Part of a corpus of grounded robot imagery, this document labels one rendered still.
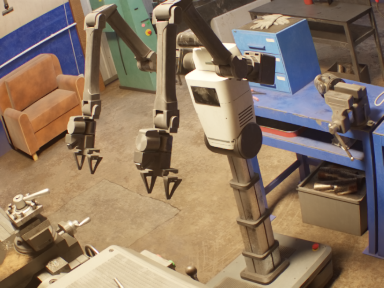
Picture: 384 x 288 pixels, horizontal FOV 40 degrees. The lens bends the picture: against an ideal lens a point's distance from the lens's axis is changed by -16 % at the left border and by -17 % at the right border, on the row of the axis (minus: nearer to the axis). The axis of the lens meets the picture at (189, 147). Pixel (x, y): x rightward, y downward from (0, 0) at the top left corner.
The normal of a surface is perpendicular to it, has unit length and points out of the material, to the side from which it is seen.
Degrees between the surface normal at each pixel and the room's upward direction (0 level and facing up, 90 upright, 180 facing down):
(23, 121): 90
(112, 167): 0
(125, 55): 90
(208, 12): 90
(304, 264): 0
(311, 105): 0
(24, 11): 90
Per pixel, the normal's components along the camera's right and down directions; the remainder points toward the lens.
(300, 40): 0.65, 0.18
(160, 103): -0.72, 0.14
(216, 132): -0.67, 0.49
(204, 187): -0.26, -0.86
